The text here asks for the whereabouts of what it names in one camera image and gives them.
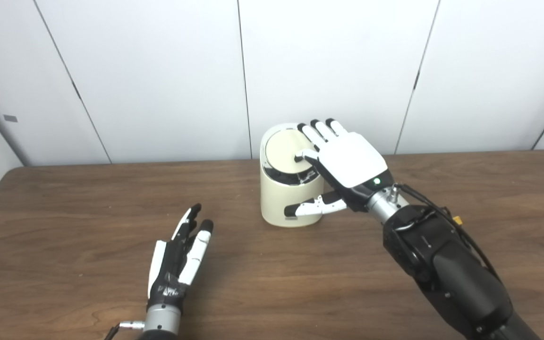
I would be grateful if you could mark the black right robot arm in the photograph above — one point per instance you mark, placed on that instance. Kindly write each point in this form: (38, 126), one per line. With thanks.
(451, 269)

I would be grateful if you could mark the cream round bin lid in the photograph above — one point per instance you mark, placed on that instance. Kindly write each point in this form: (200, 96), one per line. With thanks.
(281, 151)

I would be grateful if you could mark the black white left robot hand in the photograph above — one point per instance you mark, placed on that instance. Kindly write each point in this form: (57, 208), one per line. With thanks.
(170, 274)

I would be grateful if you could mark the cream-colored bin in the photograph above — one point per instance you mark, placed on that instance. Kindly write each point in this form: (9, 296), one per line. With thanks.
(281, 198)

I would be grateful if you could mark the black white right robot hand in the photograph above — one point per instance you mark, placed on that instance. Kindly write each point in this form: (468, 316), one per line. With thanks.
(352, 160)

